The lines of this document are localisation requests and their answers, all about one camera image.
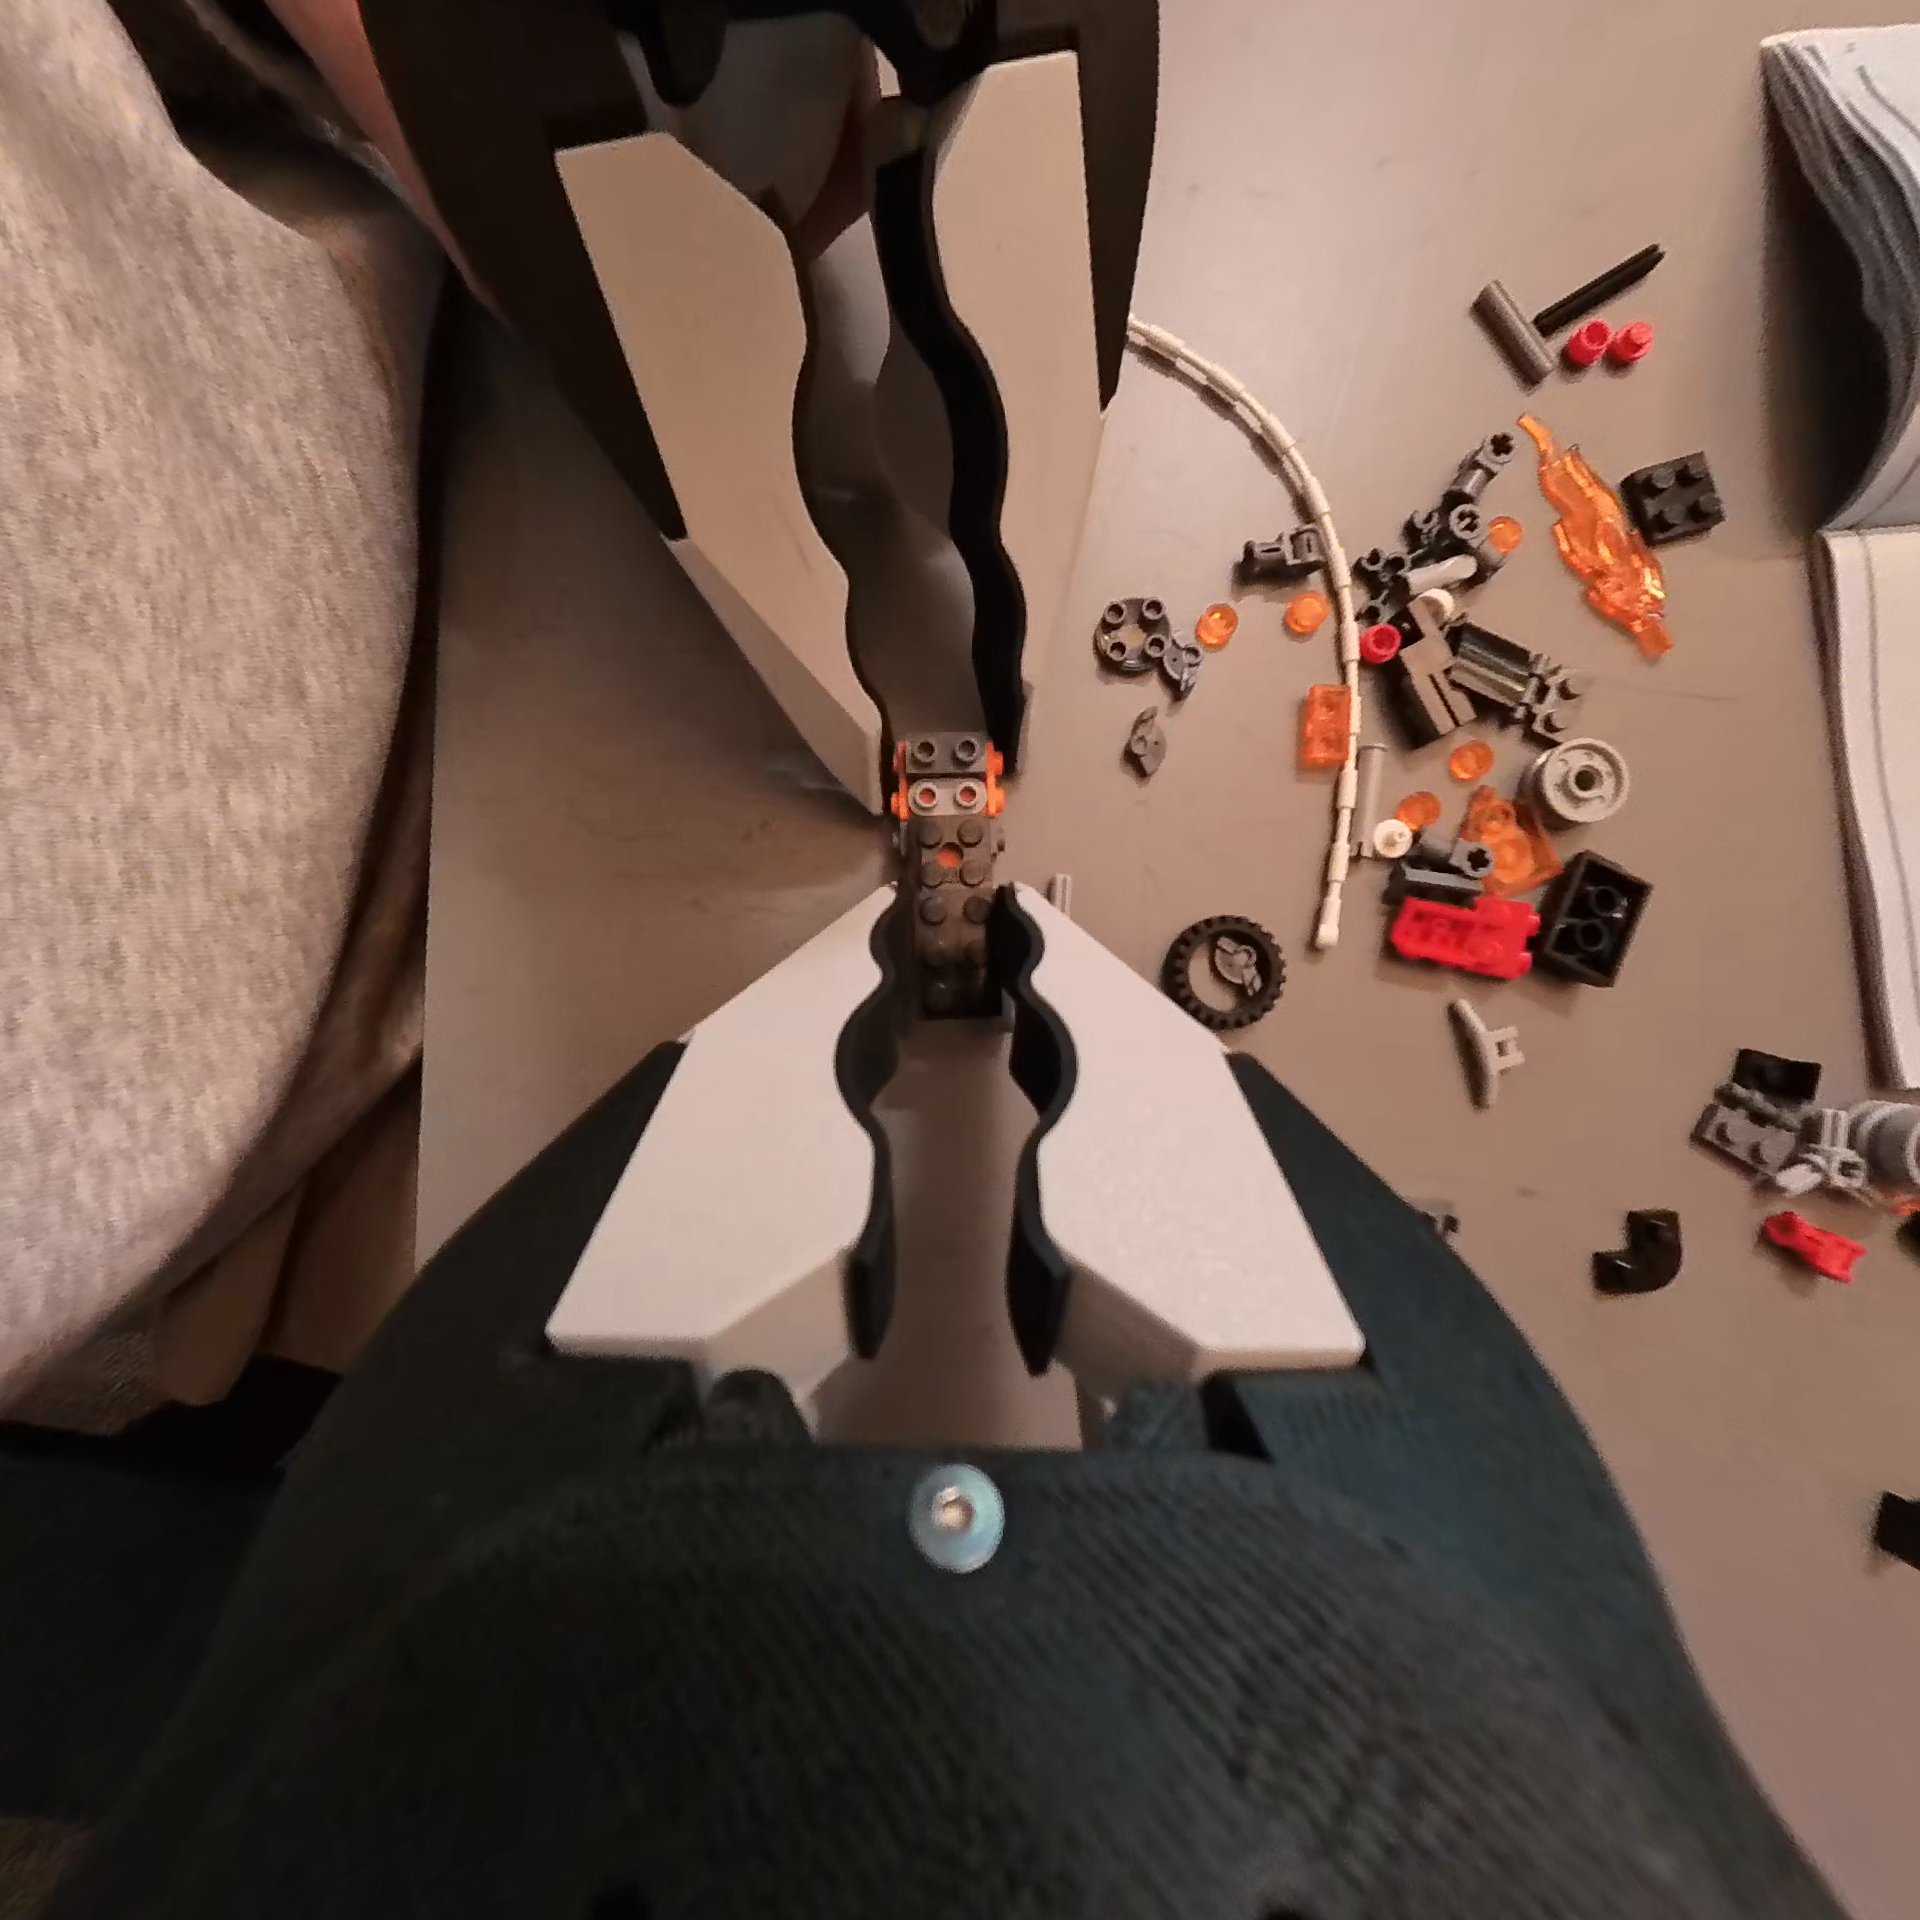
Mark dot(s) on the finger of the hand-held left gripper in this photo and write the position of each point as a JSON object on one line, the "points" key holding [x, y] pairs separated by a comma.
{"points": [[1036, 224], [676, 330]]}

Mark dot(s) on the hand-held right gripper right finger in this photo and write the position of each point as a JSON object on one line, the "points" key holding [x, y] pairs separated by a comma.
{"points": [[1186, 1201]]}

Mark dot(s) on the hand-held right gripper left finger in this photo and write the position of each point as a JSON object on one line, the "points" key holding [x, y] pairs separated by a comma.
{"points": [[705, 1201]]}

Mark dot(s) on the dark grey orange lego assembly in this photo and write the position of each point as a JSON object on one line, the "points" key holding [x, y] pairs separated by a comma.
{"points": [[946, 869]]}

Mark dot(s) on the lego instruction booklet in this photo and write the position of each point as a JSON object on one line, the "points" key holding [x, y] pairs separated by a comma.
{"points": [[1853, 224]]}

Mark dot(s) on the small black lego tyre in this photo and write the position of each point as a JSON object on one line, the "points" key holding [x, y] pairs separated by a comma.
{"points": [[1177, 973]]}

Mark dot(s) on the small grey lego piece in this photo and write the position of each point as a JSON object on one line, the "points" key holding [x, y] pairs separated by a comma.
{"points": [[1238, 964]]}

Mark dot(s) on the grey lego clip plate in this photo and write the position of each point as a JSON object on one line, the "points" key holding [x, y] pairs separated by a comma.
{"points": [[1436, 1220]]}

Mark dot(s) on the red lego plate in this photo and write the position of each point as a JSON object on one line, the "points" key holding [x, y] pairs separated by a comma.
{"points": [[1465, 934]]}

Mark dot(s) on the dark grey lego technic connector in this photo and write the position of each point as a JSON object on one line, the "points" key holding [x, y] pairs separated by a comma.
{"points": [[1449, 868], [1436, 534], [1283, 554], [1482, 469]]}

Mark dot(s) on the dark grey round lego plate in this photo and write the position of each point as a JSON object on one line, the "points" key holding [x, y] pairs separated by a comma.
{"points": [[1133, 630]]}

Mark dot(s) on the dark grey lego tube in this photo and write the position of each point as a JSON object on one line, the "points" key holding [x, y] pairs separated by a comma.
{"points": [[1506, 328]]}

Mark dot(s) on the light grey long lego pin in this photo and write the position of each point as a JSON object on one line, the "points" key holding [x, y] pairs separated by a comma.
{"points": [[1367, 786]]}

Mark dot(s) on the black curved lego piece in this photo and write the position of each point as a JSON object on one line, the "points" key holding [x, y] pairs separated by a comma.
{"points": [[1636, 1248]]}

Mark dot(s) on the small dark grey lego wedge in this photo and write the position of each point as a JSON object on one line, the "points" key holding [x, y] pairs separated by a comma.
{"points": [[1149, 741]]}

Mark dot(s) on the dark grey lego clip piece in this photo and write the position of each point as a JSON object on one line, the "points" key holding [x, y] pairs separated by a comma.
{"points": [[1186, 670]]}

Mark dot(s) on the orange transparent lego tile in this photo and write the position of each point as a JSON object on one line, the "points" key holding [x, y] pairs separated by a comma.
{"points": [[1325, 729]]}

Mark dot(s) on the black lego brick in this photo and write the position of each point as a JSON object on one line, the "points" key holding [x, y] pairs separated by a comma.
{"points": [[1595, 918]]}

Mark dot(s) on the black lego cross connector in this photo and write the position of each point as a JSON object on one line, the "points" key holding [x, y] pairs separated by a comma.
{"points": [[1386, 581]]}

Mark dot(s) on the black lego axle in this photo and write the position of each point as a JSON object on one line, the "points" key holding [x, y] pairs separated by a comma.
{"points": [[1599, 288]]}

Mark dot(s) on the red round lego stud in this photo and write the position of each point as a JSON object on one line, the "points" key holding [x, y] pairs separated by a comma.
{"points": [[1588, 346], [1378, 644], [1634, 342]]}

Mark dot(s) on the white lego pin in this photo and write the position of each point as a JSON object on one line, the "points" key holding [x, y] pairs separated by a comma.
{"points": [[1449, 576]]}

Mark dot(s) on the grey lego hinge plate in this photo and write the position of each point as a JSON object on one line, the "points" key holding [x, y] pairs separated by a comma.
{"points": [[1741, 1127]]}

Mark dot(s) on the light grey lego wheel rim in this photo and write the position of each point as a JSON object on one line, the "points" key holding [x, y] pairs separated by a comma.
{"points": [[1886, 1142], [1582, 783]]}

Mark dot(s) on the black lego slope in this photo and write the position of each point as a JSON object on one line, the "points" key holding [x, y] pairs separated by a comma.
{"points": [[1775, 1077]]}

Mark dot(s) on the large orange lego flame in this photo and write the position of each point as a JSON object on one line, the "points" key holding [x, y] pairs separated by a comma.
{"points": [[1599, 534]]}

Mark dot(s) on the dark curved lego slope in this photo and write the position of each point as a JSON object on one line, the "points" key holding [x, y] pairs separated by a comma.
{"points": [[1498, 664]]}

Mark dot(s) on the red lego clip piece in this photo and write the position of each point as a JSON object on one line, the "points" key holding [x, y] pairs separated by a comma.
{"points": [[1813, 1244]]}

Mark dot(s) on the light grey lego cross connector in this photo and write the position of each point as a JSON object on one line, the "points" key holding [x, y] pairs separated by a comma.
{"points": [[1819, 1161]]}

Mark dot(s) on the black square lego plate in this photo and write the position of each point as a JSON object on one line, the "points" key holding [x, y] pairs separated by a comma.
{"points": [[1674, 500]]}

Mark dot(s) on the dark brown lego bracket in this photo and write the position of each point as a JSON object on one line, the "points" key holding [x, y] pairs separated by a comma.
{"points": [[1423, 694]]}

